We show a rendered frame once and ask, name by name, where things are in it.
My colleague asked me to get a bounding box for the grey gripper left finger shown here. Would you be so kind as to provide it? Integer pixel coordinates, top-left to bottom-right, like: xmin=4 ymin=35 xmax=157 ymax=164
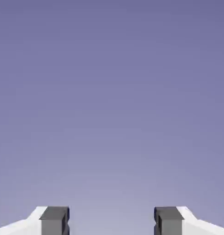
xmin=0 ymin=206 xmax=70 ymax=235

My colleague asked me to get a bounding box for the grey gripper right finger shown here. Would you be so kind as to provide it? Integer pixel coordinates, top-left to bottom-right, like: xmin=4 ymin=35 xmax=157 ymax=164
xmin=153 ymin=206 xmax=224 ymax=235

